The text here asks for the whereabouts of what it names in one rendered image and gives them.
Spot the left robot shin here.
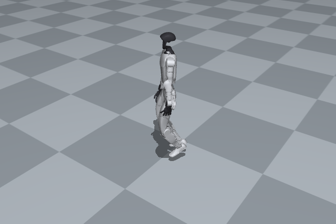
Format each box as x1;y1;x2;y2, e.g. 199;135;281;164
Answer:
160;129;181;149

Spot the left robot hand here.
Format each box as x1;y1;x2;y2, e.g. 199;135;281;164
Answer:
160;101;172;116

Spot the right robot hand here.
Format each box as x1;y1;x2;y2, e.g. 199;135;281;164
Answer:
154;85;162;103

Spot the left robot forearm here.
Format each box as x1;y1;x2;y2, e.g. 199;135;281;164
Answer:
164;81;173;106

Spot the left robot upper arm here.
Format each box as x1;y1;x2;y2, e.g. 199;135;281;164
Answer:
163;57;175;85

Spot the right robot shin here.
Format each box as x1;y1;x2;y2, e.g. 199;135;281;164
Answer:
167;120;181;142

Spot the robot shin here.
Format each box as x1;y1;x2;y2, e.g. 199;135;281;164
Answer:
160;129;181;149
167;120;181;142

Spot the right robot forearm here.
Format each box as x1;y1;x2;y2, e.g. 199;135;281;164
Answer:
160;77;164;89

